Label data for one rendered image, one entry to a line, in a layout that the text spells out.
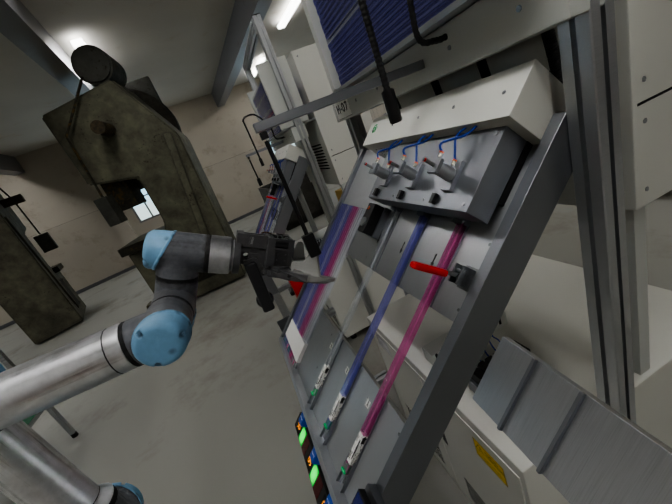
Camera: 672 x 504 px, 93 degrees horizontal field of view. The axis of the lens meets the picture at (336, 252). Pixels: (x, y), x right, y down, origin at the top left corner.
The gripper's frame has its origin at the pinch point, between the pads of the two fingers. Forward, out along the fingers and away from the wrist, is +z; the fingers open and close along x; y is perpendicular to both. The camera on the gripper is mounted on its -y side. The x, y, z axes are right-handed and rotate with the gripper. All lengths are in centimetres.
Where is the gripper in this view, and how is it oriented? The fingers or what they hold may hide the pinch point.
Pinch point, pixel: (324, 272)
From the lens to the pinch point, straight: 71.8
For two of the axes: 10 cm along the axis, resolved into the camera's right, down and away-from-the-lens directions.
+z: 9.3, 0.9, 3.5
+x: -3.2, -2.3, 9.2
